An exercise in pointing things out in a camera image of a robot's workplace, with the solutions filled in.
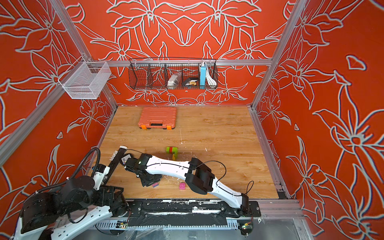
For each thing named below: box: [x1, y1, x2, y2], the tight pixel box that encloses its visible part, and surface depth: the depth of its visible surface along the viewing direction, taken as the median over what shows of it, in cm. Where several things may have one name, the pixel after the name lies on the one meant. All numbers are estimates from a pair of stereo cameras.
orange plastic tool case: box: [138, 106, 177, 130], surface depth 107 cm
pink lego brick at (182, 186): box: [179, 182, 186, 190], surface depth 81 cm
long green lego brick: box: [172, 147, 179, 158], surface depth 94 cm
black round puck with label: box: [121, 153, 134, 165], surface depth 92 cm
